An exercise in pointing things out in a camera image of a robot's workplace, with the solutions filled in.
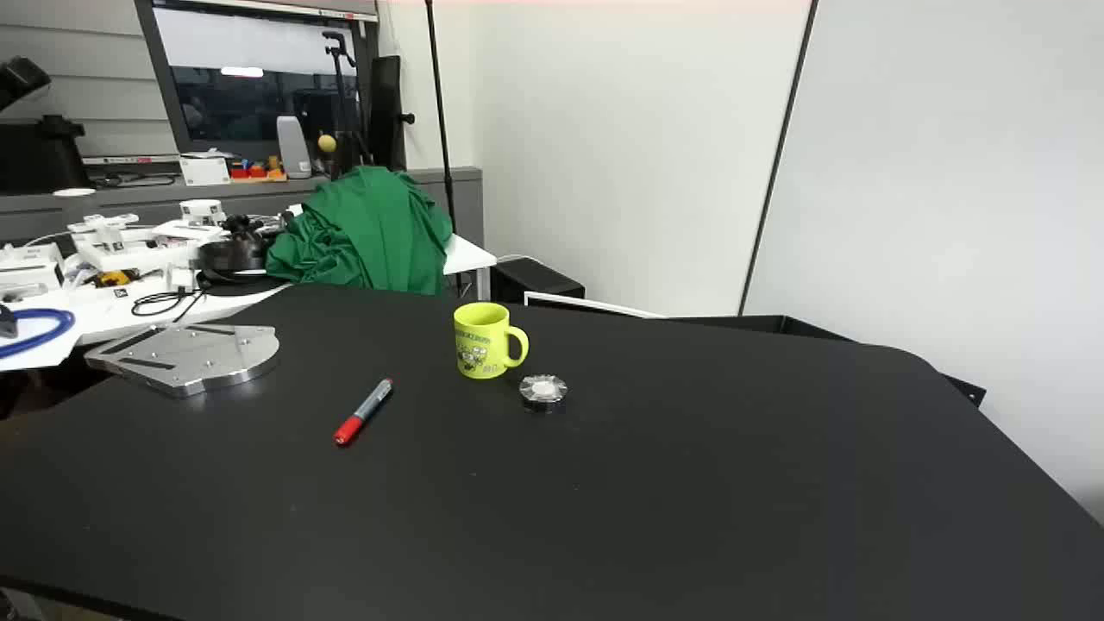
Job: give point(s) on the red marker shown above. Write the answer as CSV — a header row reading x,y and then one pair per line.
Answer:
x,y
363,412

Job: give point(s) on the yellow mug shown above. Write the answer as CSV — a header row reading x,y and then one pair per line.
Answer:
x,y
476,345

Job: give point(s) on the small silver foil piece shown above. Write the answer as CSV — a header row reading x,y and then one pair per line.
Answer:
x,y
542,390

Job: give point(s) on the white side table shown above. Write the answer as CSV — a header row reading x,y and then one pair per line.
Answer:
x,y
468,257

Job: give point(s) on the green cloth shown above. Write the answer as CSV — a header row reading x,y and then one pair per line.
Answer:
x,y
363,236

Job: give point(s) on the thin dark pole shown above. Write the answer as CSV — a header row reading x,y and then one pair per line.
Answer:
x,y
778,158
440,115

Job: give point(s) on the silver metal plate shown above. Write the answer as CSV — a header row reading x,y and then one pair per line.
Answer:
x,y
183,354

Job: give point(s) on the small white box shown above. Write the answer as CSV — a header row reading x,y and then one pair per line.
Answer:
x,y
206,170

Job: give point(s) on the black framed monitor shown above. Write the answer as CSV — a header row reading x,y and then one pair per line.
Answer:
x,y
228,106

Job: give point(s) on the white machine parts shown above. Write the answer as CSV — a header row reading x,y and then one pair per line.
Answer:
x,y
125,245

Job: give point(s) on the black office equipment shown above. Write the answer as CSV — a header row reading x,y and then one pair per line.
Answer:
x,y
39,158

